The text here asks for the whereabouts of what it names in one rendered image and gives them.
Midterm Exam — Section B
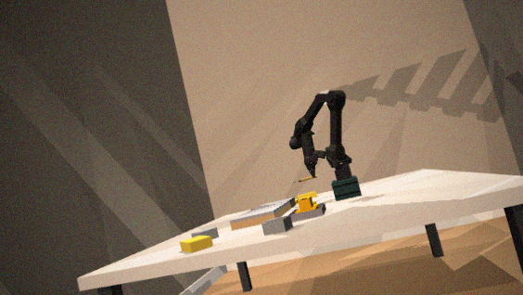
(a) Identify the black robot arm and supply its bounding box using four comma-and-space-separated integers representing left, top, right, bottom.
289, 90, 353, 181

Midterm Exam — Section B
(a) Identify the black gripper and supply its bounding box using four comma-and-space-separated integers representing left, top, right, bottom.
302, 145, 318, 178

